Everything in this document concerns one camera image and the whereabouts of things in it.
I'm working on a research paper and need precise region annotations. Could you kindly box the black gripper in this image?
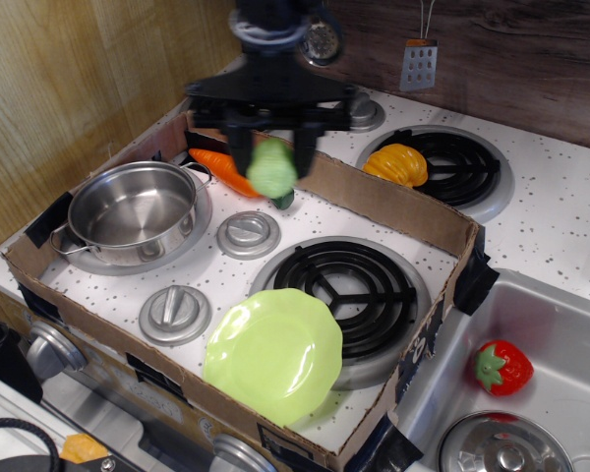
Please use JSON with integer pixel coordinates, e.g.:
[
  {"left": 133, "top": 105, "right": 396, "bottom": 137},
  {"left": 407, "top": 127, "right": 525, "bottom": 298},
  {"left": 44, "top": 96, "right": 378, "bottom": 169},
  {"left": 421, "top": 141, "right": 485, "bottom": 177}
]
[{"left": 185, "top": 43, "right": 356, "bottom": 178}]

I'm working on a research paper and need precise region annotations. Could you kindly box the light green toy broccoli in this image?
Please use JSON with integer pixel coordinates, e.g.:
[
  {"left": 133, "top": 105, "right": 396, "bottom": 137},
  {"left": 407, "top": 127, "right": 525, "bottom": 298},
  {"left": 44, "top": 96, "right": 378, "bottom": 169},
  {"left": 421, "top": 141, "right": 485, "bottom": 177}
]
[{"left": 246, "top": 138, "right": 298, "bottom": 199}]

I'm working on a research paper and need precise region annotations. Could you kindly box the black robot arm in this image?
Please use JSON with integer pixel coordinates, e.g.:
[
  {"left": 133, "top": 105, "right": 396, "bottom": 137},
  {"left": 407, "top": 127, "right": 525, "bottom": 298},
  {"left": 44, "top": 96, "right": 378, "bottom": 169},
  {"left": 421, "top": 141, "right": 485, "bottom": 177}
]
[{"left": 186, "top": 1, "right": 357, "bottom": 177}]

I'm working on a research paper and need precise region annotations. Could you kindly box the small steel pan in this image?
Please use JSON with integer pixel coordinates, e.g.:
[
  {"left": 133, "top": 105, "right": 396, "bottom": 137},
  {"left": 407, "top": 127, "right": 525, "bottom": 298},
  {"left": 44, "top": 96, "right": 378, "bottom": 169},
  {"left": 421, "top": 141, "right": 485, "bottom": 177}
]
[{"left": 49, "top": 161, "right": 213, "bottom": 266}]

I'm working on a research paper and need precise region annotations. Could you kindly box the orange toy carrot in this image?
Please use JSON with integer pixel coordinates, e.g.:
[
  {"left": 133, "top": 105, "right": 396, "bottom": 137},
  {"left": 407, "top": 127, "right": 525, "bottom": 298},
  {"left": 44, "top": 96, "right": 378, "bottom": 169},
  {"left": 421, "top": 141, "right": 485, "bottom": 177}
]
[{"left": 188, "top": 147, "right": 262, "bottom": 199}]

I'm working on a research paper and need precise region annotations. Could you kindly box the back left black burner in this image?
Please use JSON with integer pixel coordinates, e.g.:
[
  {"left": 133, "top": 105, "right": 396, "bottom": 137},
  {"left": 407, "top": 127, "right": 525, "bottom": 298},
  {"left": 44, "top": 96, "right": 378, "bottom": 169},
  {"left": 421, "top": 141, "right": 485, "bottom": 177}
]
[{"left": 184, "top": 73, "right": 293, "bottom": 141}]

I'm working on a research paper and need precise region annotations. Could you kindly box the black burner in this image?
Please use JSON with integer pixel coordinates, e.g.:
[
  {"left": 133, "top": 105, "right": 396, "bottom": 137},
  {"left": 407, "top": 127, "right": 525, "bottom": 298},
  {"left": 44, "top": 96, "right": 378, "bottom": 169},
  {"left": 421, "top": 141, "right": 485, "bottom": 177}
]
[
  {"left": 250, "top": 236, "right": 432, "bottom": 390},
  {"left": 356, "top": 125, "right": 514, "bottom": 224},
  {"left": 184, "top": 73, "right": 293, "bottom": 141}
]

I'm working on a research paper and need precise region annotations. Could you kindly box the back silver knob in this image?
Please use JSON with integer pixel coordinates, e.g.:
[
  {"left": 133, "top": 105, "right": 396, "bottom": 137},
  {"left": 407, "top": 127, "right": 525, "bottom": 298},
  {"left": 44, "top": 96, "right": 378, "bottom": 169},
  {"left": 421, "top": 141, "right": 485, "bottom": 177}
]
[{"left": 349, "top": 91, "right": 385, "bottom": 133}]

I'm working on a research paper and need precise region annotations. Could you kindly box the silver knob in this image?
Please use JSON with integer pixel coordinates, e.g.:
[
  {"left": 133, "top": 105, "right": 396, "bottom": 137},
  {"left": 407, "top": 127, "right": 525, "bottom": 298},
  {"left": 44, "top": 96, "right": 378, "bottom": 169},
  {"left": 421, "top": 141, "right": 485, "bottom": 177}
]
[
  {"left": 349, "top": 91, "right": 385, "bottom": 133},
  {"left": 216, "top": 210, "right": 281, "bottom": 260},
  {"left": 138, "top": 285, "right": 211, "bottom": 346}
]

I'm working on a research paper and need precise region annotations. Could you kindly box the upper middle silver knob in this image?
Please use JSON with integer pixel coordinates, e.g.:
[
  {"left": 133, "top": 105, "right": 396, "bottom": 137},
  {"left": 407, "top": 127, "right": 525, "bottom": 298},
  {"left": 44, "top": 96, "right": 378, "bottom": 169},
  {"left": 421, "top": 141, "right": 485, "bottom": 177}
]
[{"left": 216, "top": 210, "right": 281, "bottom": 260}]

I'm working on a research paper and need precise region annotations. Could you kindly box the hanging metal skimmer ladle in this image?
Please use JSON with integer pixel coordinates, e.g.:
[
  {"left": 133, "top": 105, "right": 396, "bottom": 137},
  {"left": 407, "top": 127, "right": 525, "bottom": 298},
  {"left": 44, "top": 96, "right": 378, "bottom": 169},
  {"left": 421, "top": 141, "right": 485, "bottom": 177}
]
[{"left": 298, "top": 17, "right": 344, "bottom": 68}]

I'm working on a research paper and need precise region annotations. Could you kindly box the yellow toy squash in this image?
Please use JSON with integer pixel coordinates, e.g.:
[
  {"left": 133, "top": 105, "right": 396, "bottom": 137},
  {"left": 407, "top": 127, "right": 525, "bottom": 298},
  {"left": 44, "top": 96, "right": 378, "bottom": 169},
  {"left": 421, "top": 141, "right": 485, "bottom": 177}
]
[{"left": 363, "top": 144, "right": 429, "bottom": 188}]

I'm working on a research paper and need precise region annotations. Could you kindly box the hanging metal spatula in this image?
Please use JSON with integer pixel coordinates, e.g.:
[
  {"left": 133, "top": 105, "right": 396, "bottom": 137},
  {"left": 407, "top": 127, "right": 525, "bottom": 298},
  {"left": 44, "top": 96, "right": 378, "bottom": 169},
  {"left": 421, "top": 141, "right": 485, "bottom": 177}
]
[{"left": 399, "top": 0, "right": 439, "bottom": 92}]

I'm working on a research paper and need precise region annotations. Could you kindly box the back right black burner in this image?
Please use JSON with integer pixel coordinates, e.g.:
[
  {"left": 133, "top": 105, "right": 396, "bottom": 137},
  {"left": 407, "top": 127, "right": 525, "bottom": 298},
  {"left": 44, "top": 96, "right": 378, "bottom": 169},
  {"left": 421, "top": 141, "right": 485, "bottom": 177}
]
[{"left": 356, "top": 125, "right": 514, "bottom": 224}]

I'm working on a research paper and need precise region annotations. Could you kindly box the front right black burner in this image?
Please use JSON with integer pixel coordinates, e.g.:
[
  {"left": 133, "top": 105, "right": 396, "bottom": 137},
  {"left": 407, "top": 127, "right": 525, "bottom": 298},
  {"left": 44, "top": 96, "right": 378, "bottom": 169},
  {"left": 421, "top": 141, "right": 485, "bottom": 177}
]
[{"left": 250, "top": 236, "right": 432, "bottom": 390}]

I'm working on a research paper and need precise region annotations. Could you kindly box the lower middle silver knob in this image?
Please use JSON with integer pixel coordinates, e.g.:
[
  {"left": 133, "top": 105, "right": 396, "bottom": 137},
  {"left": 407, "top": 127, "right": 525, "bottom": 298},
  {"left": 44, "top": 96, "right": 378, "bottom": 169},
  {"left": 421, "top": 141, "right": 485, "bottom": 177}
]
[{"left": 138, "top": 285, "right": 211, "bottom": 346}]

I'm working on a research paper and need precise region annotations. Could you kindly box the light green plastic plate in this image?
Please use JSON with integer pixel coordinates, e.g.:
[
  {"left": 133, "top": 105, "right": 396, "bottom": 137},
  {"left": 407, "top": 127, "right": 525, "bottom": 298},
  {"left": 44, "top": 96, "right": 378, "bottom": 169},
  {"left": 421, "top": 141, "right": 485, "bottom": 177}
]
[{"left": 203, "top": 288, "right": 343, "bottom": 427}]

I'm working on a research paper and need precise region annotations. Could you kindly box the brown cardboard fence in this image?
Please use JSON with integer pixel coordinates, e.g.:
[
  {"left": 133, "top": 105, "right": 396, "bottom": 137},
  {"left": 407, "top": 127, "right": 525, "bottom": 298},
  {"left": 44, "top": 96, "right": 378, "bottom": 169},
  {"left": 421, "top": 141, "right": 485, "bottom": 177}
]
[{"left": 2, "top": 109, "right": 501, "bottom": 472}]

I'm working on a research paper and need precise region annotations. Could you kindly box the front left oven knob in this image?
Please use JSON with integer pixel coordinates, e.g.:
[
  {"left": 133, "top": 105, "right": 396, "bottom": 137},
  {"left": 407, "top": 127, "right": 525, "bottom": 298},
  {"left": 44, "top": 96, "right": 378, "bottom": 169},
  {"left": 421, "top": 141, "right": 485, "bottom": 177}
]
[{"left": 26, "top": 322, "right": 88, "bottom": 380}]

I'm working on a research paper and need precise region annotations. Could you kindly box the oven knob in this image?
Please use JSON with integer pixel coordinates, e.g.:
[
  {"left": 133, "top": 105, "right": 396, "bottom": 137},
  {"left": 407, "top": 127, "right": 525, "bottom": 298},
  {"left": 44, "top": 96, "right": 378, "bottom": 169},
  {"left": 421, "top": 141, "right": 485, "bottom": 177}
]
[
  {"left": 208, "top": 434, "right": 277, "bottom": 472},
  {"left": 26, "top": 322, "right": 88, "bottom": 380}
]

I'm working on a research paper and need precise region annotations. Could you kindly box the front centre oven knob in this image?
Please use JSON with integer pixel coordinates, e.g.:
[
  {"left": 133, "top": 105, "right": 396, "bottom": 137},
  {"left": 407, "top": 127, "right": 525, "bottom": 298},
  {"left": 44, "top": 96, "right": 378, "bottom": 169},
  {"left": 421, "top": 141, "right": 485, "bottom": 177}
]
[{"left": 208, "top": 434, "right": 277, "bottom": 472}]

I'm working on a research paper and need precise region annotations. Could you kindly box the red toy strawberry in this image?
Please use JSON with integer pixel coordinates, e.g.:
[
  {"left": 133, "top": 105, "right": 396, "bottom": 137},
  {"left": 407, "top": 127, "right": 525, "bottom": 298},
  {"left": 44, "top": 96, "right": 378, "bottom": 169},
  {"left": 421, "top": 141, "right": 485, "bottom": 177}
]
[{"left": 473, "top": 339, "right": 534, "bottom": 396}]

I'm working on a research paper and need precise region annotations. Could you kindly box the steel sink basin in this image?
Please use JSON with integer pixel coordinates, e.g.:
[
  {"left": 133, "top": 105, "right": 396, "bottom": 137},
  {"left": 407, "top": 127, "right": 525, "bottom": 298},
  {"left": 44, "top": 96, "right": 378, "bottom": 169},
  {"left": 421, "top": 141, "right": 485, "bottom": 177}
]
[{"left": 397, "top": 270, "right": 590, "bottom": 471}]

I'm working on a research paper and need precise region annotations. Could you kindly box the orange object bottom left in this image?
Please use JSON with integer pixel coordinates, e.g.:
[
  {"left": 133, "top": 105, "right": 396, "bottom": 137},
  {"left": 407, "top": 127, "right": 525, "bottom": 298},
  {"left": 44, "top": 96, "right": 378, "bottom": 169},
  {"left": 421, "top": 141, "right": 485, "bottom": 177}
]
[{"left": 59, "top": 434, "right": 109, "bottom": 464}]

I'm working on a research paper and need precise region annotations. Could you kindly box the steel pot lid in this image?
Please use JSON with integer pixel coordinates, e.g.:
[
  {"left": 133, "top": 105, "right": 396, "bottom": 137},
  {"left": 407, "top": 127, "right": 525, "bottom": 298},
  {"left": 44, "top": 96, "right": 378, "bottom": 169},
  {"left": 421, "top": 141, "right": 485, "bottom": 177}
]
[{"left": 437, "top": 411, "right": 574, "bottom": 472}]

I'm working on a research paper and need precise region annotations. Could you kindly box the black cable bottom left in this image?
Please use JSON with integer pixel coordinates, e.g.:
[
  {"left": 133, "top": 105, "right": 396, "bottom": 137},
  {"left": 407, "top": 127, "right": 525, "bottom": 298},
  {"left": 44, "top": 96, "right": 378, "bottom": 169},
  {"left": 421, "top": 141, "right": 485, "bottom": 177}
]
[{"left": 0, "top": 417, "right": 62, "bottom": 472}]

